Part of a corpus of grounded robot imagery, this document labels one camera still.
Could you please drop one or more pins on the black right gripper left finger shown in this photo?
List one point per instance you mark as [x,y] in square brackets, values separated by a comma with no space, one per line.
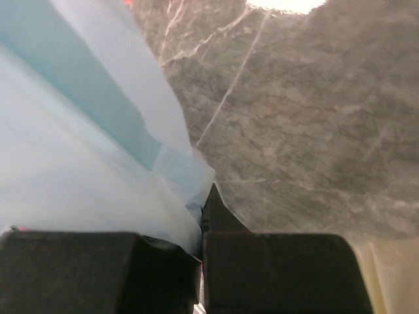
[71,272]

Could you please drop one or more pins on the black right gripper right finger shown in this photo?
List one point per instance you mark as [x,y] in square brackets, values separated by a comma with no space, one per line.
[246,272]

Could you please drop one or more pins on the blue printed plastic bag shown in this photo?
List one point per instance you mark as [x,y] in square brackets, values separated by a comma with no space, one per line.
[93,138]

